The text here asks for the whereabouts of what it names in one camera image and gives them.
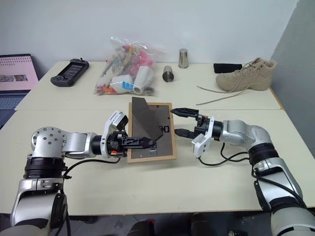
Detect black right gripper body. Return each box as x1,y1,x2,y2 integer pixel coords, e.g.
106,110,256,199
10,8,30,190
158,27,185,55
192,114,210,140

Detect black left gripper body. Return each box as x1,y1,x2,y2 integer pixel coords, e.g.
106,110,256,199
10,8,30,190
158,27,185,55
107,131,143,157

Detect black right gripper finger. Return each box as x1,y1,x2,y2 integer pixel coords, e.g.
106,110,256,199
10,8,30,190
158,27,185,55
171,107,199,119
175,128,197,139

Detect wooden picture frame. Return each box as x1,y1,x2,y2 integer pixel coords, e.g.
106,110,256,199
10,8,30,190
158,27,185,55
126,96,178,164

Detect steel cup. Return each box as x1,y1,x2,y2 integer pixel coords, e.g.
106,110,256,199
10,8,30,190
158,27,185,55
161,64,176,83
178,48,190,69

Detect white plastic bottle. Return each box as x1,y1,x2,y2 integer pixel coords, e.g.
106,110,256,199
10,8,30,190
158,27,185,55
132,65,156,95

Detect white bottle with blue label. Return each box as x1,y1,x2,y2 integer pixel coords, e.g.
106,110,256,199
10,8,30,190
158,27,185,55
109,74,135,94

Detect black rectangular case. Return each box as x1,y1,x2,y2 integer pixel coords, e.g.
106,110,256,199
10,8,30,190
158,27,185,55
213,62,243,74

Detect tan lace-up boot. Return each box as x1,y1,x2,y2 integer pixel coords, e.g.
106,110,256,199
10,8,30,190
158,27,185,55
195,57,278,106

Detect clear plastic bag of toys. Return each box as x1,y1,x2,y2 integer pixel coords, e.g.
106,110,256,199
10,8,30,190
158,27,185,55
93,36,168,97

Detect dark rounded shape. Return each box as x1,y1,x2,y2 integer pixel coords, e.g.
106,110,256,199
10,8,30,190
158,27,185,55
127,219,156,236

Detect black handheld game controller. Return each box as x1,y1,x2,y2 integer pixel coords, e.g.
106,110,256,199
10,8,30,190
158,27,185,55
50,58,90,88

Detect open laptop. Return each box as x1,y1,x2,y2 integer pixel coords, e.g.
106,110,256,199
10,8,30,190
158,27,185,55
0,54,40,129

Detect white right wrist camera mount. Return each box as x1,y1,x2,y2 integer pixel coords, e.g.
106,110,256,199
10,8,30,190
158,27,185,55
191,117,216,158

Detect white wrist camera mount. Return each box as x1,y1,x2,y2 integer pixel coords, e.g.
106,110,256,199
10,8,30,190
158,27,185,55
100,110,130,158
191,117,216,158

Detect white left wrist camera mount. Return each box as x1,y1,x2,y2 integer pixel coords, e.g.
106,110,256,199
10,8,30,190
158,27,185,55
100,110,130,158

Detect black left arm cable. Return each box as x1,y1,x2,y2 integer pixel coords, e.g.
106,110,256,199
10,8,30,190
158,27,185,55
58,157,122,236

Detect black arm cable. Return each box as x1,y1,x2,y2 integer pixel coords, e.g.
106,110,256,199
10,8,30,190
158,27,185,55
197,142,310,214
58,157,122,236

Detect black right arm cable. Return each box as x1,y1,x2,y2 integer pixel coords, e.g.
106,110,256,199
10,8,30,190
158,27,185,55
197,142,310,214

